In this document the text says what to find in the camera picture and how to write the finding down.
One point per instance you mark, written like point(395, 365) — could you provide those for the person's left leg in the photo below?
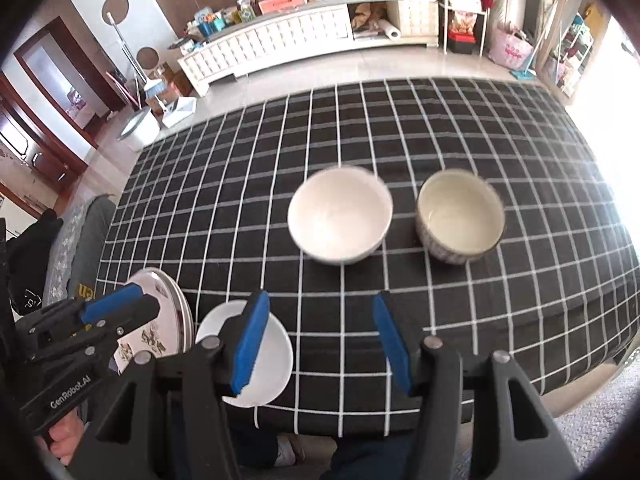
point(255, 450)

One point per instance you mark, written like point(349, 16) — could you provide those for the blue patterned bowl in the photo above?
point(460, 210)

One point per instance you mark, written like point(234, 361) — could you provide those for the white slipper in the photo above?
point(291, 452)

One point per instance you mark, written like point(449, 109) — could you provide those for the dark red wooden door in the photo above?
point(30, 145)

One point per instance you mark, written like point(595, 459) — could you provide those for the black cloth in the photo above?
point(30, 260)

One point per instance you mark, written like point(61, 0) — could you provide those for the white television cabinet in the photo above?
point(280, 35)

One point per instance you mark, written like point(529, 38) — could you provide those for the black checkered tablecloth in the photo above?
point(450, 125)

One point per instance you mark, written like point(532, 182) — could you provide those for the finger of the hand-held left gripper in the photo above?
point(110, 304)
point(130, 317)

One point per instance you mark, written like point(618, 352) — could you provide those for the dark cloth with yellow print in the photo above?
point(85, 291)

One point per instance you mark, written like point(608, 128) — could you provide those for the white mop bucket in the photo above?
point(140, 132)

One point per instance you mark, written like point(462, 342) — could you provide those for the grey floral sofa cover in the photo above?
point(75, 230)

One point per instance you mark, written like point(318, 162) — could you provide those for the pink bag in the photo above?
point(510, 47)

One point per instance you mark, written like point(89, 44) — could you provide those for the dark red door frame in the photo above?
point(60, 50)

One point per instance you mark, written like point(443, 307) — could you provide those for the brown cardboard box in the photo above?
point(180, 85)

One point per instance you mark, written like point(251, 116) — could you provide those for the plain white plate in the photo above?
point(191, 325)

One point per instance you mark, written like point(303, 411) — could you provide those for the wide white bowl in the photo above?
point(277, 360)

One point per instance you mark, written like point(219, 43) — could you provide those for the small printed white plate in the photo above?
point(160, 310)

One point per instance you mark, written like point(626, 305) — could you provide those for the teal floor brush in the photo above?
point(522, 72)

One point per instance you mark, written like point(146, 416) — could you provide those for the deep white bowl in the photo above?
point(340, 210)

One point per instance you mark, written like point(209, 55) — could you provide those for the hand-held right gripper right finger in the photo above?
point(392, 345)

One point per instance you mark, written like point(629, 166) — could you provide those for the cluttered storage shelf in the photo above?
point(570, 50)

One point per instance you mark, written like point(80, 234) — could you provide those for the pink box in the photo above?
point(282, 2)

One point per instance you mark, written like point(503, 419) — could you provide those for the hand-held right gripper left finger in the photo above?
point(250, 345)

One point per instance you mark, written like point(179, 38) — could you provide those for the white dustpan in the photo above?
point(179, 110)

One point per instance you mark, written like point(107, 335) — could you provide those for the round brown wall disc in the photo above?
point(116, 7)
point(147, 55)

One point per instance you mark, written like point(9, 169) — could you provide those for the white plate with pink flowers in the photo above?
point(184, 317)

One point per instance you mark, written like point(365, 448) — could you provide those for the white paper roll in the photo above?
point(390, 31)

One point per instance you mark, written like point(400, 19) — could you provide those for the person's left hand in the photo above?
point(65, 432)

